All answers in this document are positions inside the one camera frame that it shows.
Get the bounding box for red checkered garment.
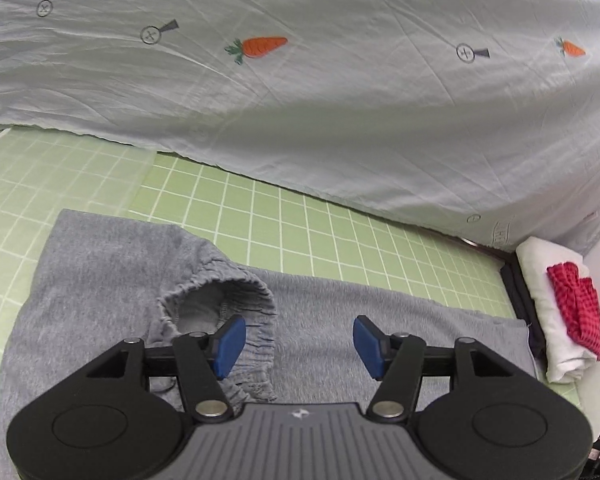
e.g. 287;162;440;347
546;261;600;361

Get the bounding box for grey sweatpants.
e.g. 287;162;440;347
0;210;535;479

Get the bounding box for black folded garment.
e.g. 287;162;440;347
500;255;547;364

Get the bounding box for light grey carrot-print quilt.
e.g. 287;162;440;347
0;0;600;252

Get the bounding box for folded white garment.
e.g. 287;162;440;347
516;236;597;384

